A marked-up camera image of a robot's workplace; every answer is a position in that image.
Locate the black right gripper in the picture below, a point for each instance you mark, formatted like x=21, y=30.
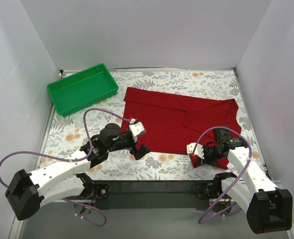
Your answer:
x=205, y=160

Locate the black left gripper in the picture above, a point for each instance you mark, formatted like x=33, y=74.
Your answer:
x=133, y=145

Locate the red t shirt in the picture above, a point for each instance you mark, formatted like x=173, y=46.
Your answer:
x=174, y=121

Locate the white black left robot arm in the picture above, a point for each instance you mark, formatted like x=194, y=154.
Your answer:
x=52, y=176

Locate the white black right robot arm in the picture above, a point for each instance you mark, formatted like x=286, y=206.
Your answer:
x=256, y=184

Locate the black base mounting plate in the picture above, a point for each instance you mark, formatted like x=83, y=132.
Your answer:
x=151, y=194

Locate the floral patterned table mat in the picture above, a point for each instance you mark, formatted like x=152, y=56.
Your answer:
x=64, y=135

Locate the green plastic tray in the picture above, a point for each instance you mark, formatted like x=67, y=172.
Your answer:
x=83, y=89

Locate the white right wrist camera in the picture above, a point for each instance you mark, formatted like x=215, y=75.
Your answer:
x=195, y=149

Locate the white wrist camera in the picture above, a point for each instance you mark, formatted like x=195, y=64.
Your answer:
x=136, y=127
x=195, y=149

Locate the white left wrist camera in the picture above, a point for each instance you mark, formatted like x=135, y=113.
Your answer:
x=136, y=127

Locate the aluminium frame rail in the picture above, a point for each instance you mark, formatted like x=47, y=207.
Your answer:
x=267, y=210

